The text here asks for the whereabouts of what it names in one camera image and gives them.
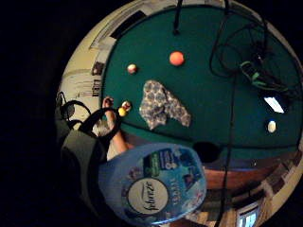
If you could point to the blue air freshener spray bottle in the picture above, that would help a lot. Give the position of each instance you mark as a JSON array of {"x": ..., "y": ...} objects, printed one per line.
[{"x": 157, "y": 186}]

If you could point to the yellow billiard ball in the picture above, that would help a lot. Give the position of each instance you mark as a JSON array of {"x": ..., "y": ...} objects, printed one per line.
[{"x": 122, "y": 112}]

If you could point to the red and white billiard ball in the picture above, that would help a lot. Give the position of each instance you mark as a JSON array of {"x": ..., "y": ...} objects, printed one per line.
[
  {"x": 127, "y": 105},
  {"x": 132, "y": 68}
]

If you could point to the blue patterned cloth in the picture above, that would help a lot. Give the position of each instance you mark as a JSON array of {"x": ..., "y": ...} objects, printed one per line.
[{"x": 162, "y": 104}]

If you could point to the orange billiard ball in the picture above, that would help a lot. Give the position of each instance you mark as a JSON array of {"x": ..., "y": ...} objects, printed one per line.
[{"x": 176, "y": 58}]

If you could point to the green pool table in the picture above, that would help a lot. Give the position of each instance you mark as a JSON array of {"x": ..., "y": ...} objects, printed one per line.
[{"x": 202, "y": 94}]

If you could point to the computer monitor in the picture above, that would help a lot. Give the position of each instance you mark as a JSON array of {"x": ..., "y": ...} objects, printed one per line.
[{"x": 248, "y": 217}]

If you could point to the dark framed wall picture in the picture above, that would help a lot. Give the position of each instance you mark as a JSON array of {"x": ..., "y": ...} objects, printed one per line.
[{"x": 98, "y": 68}]

